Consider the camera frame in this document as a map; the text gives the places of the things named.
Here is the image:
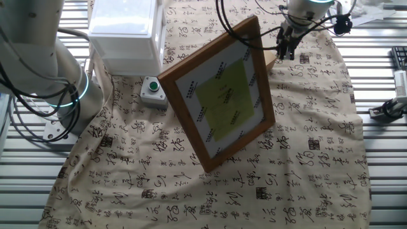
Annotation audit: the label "metal camera mount clamp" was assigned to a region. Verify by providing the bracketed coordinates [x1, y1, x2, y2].
[368, 97, 407, 121]

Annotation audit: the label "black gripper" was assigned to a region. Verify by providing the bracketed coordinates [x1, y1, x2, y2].
[275, 25, 301, 61]

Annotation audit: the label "wooden picture frame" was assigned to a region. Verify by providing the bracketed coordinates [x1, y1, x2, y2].
[157, 15, 277, 174]

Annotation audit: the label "white paper sheets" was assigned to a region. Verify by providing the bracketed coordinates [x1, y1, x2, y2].
[348, 0, 397, 28]

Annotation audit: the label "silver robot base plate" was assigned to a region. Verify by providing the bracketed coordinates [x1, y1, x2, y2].
[42, 117, 79, 144]

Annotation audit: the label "thick grey cable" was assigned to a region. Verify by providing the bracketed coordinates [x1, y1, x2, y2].
[57, 27, 92, 43]

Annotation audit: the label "light wooden cube block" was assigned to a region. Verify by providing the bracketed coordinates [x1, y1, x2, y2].
[263, 50, 278, 73]

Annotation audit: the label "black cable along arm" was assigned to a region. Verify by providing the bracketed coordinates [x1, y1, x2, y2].
[215, 0, 357, 52]

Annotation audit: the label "white plastic drawer box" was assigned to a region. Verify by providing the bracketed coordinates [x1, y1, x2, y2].
[88, 0, 167, 76]

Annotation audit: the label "beige calligraphy print cloth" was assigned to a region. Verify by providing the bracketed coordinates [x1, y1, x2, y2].
[37, 0, 372, 229]

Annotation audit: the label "green push button box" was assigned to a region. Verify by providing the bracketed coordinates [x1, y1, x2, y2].
[139, 76, 169, 111]

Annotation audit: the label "black looped cable bundle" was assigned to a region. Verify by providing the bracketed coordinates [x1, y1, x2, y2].
[0, 63, 82, 143]

